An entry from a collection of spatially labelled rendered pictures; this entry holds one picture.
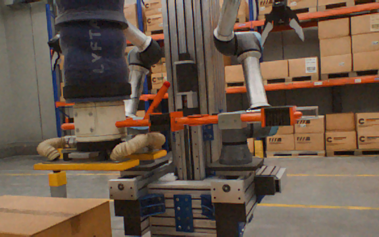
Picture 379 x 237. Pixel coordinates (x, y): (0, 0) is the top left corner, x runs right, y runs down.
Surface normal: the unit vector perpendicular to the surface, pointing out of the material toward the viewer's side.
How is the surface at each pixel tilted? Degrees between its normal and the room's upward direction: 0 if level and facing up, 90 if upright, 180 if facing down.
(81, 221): 90
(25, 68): 90
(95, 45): 104
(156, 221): 90
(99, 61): 77
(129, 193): 90
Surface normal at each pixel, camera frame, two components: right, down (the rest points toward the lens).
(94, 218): 0.91, -0.04
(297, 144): -0.34, 0.07
